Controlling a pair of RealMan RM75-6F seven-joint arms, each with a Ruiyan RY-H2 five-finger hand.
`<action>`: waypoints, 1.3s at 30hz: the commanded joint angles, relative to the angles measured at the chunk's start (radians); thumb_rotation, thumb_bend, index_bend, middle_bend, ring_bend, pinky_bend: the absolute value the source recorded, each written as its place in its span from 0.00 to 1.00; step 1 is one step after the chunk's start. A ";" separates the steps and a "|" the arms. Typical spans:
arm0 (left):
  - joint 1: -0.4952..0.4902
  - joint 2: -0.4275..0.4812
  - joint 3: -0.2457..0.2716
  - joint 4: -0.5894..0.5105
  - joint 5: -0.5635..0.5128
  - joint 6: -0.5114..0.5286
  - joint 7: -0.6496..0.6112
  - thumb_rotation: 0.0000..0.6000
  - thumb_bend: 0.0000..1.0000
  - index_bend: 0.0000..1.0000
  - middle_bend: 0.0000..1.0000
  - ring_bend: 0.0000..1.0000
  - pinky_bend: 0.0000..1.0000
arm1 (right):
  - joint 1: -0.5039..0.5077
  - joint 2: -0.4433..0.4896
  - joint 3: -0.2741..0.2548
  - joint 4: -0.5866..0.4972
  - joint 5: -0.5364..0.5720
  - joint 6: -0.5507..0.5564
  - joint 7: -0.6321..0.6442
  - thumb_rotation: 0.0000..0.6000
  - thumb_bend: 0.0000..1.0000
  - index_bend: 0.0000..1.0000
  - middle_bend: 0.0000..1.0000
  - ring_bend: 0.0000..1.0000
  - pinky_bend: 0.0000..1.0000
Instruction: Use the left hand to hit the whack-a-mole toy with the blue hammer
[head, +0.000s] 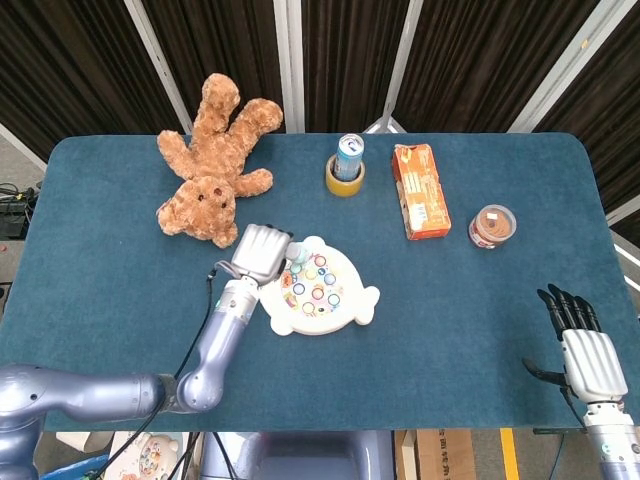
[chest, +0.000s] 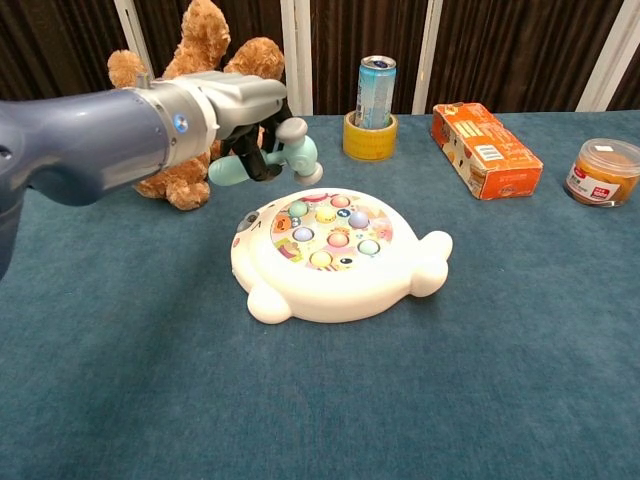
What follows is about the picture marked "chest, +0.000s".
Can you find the white metal frame post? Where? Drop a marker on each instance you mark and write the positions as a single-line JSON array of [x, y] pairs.
[[132, 35], [297, 40], [607, 50], [427, 50]]

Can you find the yellow tape roll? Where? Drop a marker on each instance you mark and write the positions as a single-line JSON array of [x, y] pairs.
[[370, 145]]

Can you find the light blue drink can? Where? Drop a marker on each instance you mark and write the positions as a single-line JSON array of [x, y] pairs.
[[377, 90]]

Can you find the brown teddy bear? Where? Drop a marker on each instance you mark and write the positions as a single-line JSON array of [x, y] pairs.
[[202, 35]]

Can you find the light blue toy hammer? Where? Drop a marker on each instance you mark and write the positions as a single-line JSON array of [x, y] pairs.
[[300, 160]]

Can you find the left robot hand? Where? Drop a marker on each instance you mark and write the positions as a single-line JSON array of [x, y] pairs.
[[240, 102]]

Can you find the white fish toy board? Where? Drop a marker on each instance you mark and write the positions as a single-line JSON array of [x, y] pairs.
[[340, 280]]

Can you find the orange snack box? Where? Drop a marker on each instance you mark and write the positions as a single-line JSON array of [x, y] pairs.
[[480, 150]]

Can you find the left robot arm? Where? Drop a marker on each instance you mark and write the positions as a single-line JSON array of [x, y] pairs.
[[85, 145]]

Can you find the blue felt table mat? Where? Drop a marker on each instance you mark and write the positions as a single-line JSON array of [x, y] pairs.
[[150, 375]]

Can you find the clear plastic snack jar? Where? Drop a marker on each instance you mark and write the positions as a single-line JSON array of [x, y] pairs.
[[605, 175]]

